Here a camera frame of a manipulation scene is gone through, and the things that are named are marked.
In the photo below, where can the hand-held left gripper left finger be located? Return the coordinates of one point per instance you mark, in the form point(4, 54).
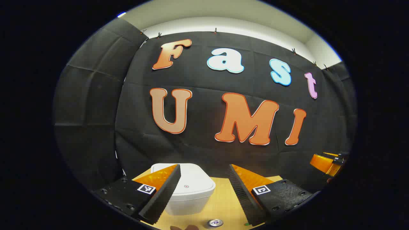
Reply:
point(166, 195)

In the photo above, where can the wooden desktop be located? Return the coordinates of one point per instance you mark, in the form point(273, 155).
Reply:
point(223, 204)

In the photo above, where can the silver pop can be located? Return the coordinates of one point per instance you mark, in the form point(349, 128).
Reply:
point(215, 223)

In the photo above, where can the white desktop garbage bin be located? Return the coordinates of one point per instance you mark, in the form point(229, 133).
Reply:
point(195, 182)

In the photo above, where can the black backdrop cloth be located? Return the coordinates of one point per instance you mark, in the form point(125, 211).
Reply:
point(201, 111)

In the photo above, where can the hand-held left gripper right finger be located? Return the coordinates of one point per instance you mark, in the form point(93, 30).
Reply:
point(243, 198)

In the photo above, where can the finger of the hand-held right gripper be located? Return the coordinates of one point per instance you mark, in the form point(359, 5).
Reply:
point(330, 154)
point(319, 163)

